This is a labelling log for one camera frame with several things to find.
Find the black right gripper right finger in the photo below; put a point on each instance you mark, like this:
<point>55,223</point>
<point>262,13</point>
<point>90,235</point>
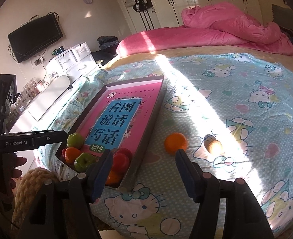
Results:
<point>190,177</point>

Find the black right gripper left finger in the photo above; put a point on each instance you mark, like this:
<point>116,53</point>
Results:
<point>98,174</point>

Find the large orange tangerine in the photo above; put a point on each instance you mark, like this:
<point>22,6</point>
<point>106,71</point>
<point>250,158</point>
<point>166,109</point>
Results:
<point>113,179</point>

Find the green apple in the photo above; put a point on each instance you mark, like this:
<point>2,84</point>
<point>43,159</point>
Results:
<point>83,162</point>
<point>75,140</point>

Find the round orange tangerine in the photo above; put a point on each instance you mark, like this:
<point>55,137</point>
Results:
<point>174,142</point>

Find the person left hand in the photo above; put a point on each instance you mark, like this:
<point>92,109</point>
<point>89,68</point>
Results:
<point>11,162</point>

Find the small brown pale fruit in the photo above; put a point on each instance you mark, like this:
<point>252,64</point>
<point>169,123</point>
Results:
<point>214,146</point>

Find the small red tomato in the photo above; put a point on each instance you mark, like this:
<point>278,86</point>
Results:
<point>63,154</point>

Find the pink book box tray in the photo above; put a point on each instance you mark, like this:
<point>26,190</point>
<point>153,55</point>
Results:
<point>122,116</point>

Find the hello kitty bed sheet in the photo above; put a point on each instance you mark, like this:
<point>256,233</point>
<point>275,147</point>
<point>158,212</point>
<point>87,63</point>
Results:
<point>243,102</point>

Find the white drawer cabinet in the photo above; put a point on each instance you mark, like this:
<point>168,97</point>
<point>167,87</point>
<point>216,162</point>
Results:
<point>38,96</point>

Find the pile of dark clothes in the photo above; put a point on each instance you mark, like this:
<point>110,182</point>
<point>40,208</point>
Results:
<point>107,49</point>

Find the pink quilt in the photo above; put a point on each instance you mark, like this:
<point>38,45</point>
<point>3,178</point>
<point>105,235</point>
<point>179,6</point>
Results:
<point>212,25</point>

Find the hanging black bags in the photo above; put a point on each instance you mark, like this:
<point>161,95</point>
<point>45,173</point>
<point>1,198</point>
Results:
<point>138,5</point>

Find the grey green headboard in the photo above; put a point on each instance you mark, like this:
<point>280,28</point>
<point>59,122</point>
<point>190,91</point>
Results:
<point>283,17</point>

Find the wall mounted black television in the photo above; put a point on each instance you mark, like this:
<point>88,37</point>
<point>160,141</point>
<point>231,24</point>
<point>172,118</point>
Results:
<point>35,36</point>

